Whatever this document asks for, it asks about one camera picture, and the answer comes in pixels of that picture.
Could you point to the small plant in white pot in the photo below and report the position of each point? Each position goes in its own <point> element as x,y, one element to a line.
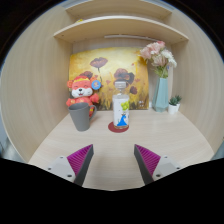
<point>173,106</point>

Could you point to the pink and white flower bouquet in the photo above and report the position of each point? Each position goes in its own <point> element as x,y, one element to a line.
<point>158,55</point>

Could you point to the small yellow item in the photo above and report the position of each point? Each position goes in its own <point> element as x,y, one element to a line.
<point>79,20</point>

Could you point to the flat round red coaster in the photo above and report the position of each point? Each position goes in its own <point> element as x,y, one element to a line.
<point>111,128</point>

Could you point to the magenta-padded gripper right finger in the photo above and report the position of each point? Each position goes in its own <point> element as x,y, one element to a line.
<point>148,161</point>

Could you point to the red plush animal figure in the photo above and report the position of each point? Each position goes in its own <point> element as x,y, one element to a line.
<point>81,90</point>

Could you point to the teal faceted vase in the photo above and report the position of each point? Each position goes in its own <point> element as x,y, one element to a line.
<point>160,96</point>

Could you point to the clear printed drink bottle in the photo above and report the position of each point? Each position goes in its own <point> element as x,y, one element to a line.
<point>121,110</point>

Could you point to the light wooden shelf board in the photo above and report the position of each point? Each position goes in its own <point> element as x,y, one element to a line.
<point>116,8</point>
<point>120,26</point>

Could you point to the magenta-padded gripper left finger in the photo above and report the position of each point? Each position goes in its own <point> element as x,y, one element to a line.
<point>78,161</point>

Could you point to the yellow flower painting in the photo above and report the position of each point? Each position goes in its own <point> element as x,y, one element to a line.
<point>110,73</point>

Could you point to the grey textured cup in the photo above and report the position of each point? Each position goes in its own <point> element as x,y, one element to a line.
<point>80,116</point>

